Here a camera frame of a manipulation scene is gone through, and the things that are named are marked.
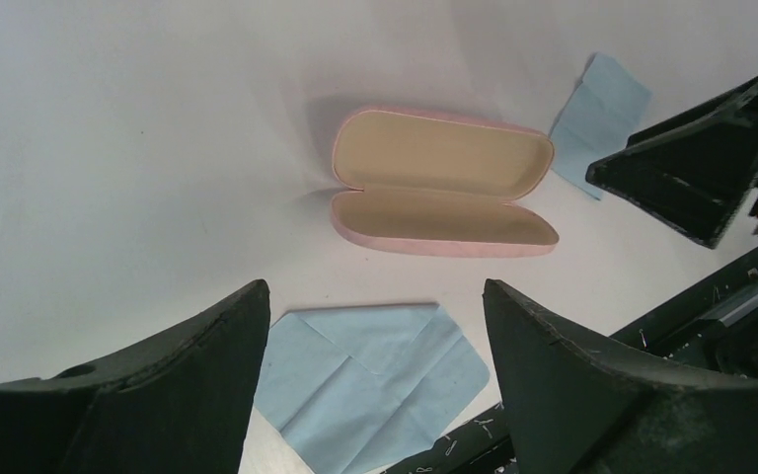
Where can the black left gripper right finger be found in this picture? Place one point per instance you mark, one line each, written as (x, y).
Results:
(576, 401)

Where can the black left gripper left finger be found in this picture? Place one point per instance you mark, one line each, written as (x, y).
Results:
(179, 401)

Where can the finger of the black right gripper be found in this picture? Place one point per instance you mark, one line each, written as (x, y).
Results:
(694, 171)

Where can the light blue cloth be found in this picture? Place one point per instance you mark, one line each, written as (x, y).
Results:
(351, 389)
(605, 108)

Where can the pink glasses case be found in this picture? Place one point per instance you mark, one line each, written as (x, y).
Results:
(437, 184)

